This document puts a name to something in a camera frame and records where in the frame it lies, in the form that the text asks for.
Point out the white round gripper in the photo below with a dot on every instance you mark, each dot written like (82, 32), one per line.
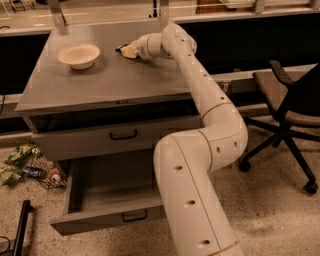
(142, 48)

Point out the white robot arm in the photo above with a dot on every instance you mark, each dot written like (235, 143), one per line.
(182, 160)

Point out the grey drawer cabinet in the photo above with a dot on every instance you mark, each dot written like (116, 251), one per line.
(114, 90)

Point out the closed grey upper drawer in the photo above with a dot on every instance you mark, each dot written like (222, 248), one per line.
(94, 141)

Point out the open grey lower drawer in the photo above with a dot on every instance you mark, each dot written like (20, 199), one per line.
(108, 191)

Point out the white paper bowl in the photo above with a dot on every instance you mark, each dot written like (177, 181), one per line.
(79, 56)

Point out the red white bottle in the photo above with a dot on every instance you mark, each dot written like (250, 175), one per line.
(54, 176)

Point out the green chip bag upper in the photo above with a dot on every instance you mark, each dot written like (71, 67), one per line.
(19, 154)

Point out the green chip bag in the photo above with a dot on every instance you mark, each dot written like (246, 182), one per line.
(10, 175)
(19, 154)

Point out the blue soda can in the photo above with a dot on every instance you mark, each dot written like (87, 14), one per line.
(33, 172)

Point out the black office chair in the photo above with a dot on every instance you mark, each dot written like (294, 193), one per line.
(293, 99)

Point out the green chip bag lower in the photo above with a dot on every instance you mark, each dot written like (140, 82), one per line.
(10, 175)

